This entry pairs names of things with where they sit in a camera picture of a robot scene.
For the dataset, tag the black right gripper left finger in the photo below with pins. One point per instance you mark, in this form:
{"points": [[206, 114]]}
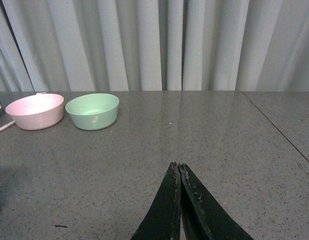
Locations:
{"points": [[163, 219]]}

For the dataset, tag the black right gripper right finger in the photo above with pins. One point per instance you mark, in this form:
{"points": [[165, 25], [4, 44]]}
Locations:
{"points": [[203, 218]]}

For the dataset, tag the green bowl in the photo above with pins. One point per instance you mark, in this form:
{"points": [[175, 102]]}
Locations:
{"points": [[94, 111]]}

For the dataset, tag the pink bowl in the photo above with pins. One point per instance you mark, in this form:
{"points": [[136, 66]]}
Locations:
{"points": [[37, 112]]}

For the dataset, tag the grey pleated curtain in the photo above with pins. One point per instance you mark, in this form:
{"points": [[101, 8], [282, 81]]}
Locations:
{"points": [[154, 45]]}

